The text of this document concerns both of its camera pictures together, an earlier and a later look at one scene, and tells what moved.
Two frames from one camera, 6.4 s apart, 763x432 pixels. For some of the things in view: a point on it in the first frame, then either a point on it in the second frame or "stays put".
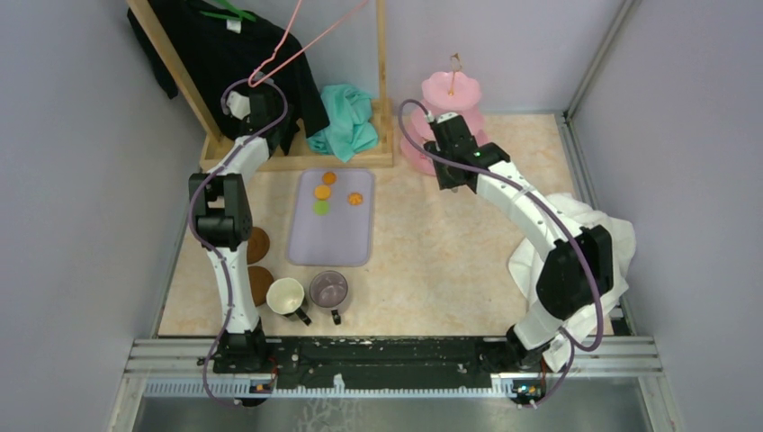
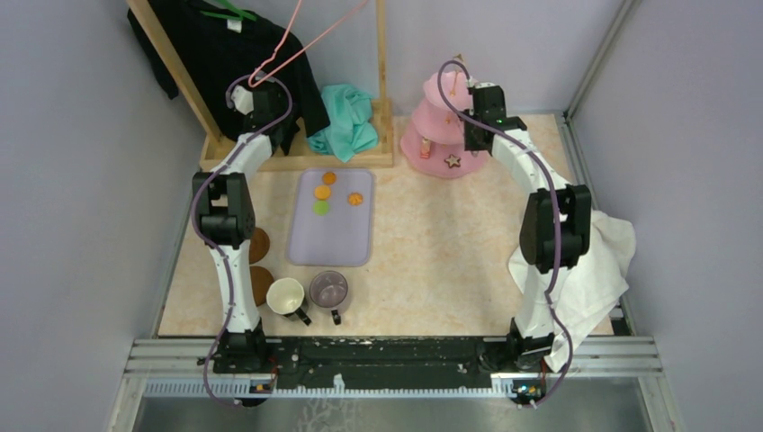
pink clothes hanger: [262, 66] stays put
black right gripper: [445, 181] to [470, 143]
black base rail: [369, 362] stays put
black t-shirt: [239, 65] stays put
